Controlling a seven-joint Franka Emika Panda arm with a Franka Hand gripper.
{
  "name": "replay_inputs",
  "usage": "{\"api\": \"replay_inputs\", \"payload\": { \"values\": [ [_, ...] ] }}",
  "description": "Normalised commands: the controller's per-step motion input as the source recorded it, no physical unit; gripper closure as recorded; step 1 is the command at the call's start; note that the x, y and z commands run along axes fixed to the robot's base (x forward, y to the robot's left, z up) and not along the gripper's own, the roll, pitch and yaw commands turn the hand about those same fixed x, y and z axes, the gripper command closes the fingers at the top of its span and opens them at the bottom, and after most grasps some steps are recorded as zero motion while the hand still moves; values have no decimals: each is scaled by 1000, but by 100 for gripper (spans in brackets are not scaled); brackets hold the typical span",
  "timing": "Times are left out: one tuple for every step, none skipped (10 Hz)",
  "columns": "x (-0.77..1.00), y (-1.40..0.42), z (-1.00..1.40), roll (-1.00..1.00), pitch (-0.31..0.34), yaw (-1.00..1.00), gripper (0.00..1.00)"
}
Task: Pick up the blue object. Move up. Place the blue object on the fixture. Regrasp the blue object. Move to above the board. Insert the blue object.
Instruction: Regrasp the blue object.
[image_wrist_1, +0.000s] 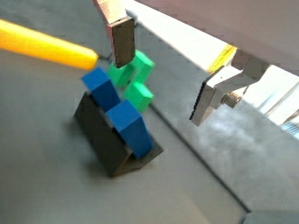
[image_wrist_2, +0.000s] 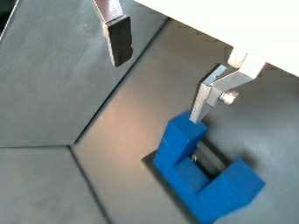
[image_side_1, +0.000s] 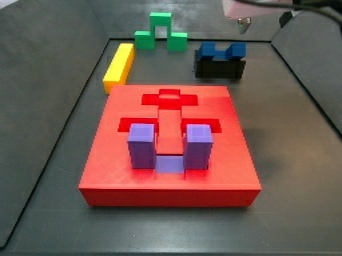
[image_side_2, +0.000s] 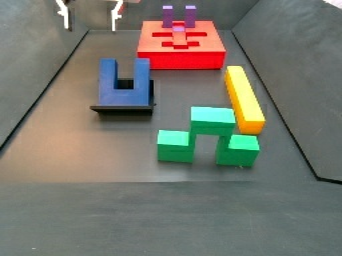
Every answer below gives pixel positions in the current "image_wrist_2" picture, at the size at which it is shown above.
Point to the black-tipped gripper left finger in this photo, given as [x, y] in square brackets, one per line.
[117, 30]

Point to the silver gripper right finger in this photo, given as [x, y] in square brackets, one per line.
[218, 83]

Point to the blue U-shaped block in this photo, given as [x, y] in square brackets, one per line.
[210, 197]

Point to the black angled fixture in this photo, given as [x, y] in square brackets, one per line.
[206, 156]

